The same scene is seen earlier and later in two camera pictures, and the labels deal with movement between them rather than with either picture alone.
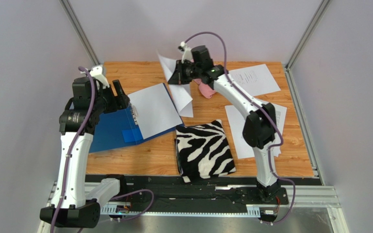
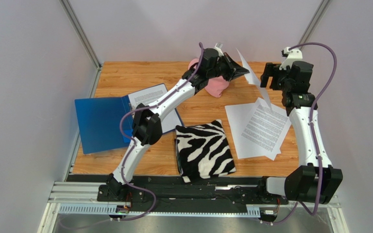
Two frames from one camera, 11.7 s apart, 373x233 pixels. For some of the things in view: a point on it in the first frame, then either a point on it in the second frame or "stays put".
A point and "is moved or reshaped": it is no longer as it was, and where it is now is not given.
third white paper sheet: [237, 120] stays put
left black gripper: [122, 97] → [232, 69]
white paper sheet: [181, 93] is moved or reshaped
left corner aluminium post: [71, 15] stays put
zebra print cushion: [203, 151] stays put
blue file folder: [120, 129] stays put
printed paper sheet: [256, 80] is moved or reshaped
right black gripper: [180, 72] → [273, 75]
